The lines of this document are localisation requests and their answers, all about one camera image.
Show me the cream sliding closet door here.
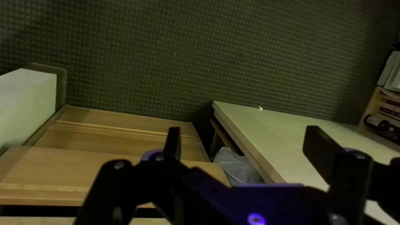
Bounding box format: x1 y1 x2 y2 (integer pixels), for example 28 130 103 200
212 99 400 225

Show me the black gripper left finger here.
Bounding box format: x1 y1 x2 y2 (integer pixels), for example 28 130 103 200
163 126 184 162

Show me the grey plastic bag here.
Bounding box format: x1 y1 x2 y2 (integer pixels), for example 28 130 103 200
213 145 266 187

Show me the wooden drawer with slanted front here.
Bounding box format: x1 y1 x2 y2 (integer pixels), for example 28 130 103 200
54 105 198 126

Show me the wooden bookshelf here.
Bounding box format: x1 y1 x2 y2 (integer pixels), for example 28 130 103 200
359 49 400 145

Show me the large wooden drawer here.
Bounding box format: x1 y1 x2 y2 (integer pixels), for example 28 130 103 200
0 145 232 207

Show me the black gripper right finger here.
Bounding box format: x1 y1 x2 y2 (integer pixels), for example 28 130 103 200
303 124 376 211

